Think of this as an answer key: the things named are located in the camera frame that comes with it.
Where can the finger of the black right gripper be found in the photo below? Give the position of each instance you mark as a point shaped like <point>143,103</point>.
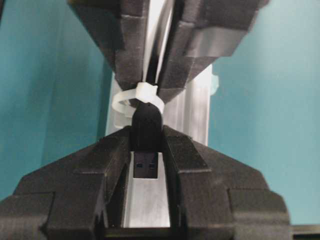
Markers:
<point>202,31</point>
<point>119,29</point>

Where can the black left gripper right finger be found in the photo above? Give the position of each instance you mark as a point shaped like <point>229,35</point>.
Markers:
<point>215,197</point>

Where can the silver aluminium extrusion rail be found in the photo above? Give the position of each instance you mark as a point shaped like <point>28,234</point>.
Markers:
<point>148,201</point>

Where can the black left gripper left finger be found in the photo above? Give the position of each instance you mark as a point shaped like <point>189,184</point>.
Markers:
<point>68,199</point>

